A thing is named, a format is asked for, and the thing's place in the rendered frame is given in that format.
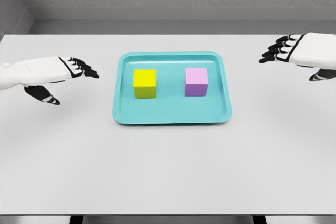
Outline pink purple cube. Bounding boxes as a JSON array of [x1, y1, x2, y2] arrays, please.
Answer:
[[184, 67, 209, 97]]

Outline yellow cube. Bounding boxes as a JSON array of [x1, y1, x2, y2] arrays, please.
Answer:
[[133, 68, 158, 99]]

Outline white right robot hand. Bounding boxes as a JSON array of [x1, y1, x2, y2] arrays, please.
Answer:
[[258, 32, 336, 82]]

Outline teal rectangular tray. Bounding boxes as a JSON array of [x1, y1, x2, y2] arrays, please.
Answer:
[[112, 51, 233, 125]]

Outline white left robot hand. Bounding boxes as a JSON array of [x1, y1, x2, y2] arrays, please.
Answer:
[[18, 56, 100, 106]]

